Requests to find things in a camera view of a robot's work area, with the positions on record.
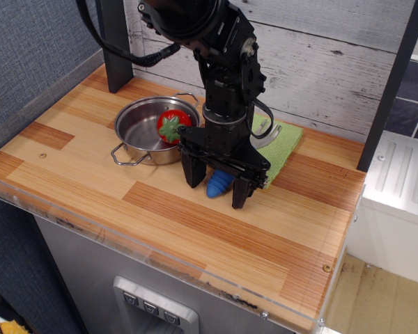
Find dark frame post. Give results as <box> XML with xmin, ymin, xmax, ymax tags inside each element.
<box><xmin>95</xmin><ymin>0</ymin><xmax>133</xmax><ymax>93</ymax></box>
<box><xmin>357</xmin><ymin>0</ymin><xmax>418</xmax><ymax>172</ymax></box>

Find yellow object at corner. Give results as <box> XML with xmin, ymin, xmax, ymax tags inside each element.
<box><xmin>0</xmin><ymin>321</ymin><xmax>30</xmax><ymax>334</ymax></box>

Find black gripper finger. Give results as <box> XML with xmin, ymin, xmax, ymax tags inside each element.
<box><xmin>181</xmin><ymin>153</ymin><xmax>206</xmax><ymax>189</ymax></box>
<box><xmin>232</xmin><ymin>176</ymin><xmax>256</xmax><ymax>209</ymax></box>

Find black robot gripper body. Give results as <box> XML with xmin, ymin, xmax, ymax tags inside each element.
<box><xmin>178</xmin><ymin>116</ymin><xmax>271</xmax><ymax>189</ymax></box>

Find dark left frame post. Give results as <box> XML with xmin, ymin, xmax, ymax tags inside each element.
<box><xmin>95</xmin><ymin>0</ymin><xmax>133</xmax><ymax>93</ymax></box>

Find red toy tomato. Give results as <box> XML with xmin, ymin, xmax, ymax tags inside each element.
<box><xmin>157</xmin><ymin>109</ymin><xmax>192</xmax><ymax>145</ymax></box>

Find dark right frame post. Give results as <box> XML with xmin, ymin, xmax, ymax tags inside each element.
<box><xmin>357</xmin><ymin>0</ymin><xmax>418</xmax><ymax>172</ymax></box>

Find stainless steel pot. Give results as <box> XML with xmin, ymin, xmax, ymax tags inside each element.
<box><xmin>111</xmin><ymin>93</ymin><xmax>201</xmax><ymax>166</ymax></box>

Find silver dispenser button panel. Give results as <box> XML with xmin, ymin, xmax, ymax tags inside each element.
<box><xmin>113</xmin><ymin>276</ymin><xmax>200</xmax><ymax>333</ymax></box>

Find grey toy fridge cabinet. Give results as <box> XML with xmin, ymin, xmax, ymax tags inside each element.
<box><xmin>36</xmin><ymin>218</ymin><xmax>288</xmax><ymax>333</ymax></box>

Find clear acrylic table edge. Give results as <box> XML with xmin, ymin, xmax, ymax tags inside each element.
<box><xmin>0</xmin><ymin>179</ymin><xmax>329</xmax><ymax>333</ymax></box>

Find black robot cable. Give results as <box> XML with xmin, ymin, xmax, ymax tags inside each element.
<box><xmin>75</xmin><ymin>0</ymin><xmax>182</xmax><ymax>67</ymax></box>

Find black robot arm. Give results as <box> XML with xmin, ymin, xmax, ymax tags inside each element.
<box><xmin>138</xmin><ymin>1</ymin><xmax>272</xmax><ymax>209</ymax></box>

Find white toy sink unit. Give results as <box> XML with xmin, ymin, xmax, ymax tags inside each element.
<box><xmin>346</xmin><ymin>132</ymin><xmax>418</xmax><ymax>282</ymax></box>

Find blue handled metal fork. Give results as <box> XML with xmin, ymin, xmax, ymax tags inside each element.
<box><xmin>206</xmin><ymin>123</ymin><xmax>282</xmax><ymax>198</ymax></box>

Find green folded cloth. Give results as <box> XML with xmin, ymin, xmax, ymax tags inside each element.
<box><xmin>250</xmin><ymin>120</ymin><xmax>303</xmax><ymax>189</ymax></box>

